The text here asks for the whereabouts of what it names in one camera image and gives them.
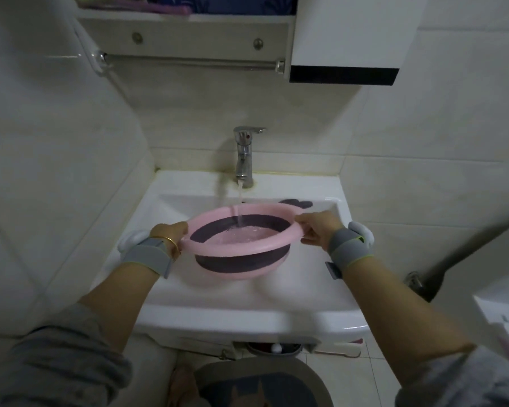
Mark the gold bangle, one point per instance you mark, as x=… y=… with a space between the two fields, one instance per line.
x=169 y=241

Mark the chrome towel bar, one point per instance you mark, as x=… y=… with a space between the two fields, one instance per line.
x=186 y=62

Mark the person's right gray sleeve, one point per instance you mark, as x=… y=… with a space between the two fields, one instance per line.
x=462 y=377

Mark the person's gray sleeve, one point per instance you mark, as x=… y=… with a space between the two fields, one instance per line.
x=55 y=364
x=462 y=377

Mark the person's left gray sleeve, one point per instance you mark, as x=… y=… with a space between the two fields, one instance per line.
x=55 y=364

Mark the pink comb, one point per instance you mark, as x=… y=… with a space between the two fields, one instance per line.
x=131 y=6

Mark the white wrist tracker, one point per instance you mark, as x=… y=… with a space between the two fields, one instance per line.
x=362 y=232
x=131 y=241

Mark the person's left hand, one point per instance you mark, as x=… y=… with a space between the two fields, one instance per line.
x=169 y=233

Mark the chrome faucet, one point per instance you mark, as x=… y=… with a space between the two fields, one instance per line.
x=244 y=161

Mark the pink basin with dark band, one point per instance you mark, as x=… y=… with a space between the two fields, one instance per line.
x=237 y=245

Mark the person's left foot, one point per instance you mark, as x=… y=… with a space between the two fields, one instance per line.
x=182 y=385

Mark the person's left forearm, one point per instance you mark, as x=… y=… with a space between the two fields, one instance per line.
x=118 y=305

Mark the person's right hand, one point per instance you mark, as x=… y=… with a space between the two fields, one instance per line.
x=320 y=230

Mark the dark bin under sink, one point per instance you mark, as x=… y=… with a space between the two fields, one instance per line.
x=258 y=349

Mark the white wall cabinet black strip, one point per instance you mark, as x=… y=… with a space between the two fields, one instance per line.
x=356 y=29

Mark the person's right forearm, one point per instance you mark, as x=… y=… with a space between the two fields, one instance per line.
x=403 y=317

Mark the white ceramic sink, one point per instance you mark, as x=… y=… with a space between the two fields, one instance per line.
x=237 y=309

